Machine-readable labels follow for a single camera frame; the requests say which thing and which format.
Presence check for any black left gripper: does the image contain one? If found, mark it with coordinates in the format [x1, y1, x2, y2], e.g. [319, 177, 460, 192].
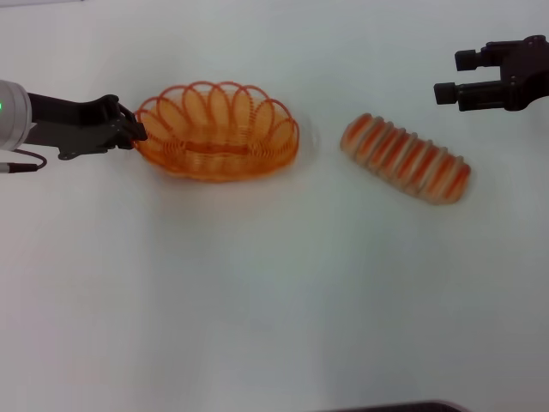
[26, 91, 149, 151]

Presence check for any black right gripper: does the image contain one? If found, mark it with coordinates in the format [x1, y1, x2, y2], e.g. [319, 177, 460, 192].
[433, 35, 549, 113]

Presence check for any orange woven wire basket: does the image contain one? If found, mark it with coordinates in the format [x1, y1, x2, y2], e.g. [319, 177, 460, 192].
[133, 80, 301, 184]

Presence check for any striped orange bread loaf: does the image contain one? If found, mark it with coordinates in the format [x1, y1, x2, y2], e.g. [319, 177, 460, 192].
[340, 112, 473, 206]

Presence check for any dark rounded robot base edge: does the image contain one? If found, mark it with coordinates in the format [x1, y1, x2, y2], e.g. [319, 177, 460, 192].
[329, 399, 468, 412]

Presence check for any grey left wrist camera bracket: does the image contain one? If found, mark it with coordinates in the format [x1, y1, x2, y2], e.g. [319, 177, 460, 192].
[26, 124, 113, 162]

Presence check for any dark thin cable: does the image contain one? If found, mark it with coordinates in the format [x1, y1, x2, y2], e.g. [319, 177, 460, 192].
[10, 148, 48, 174]

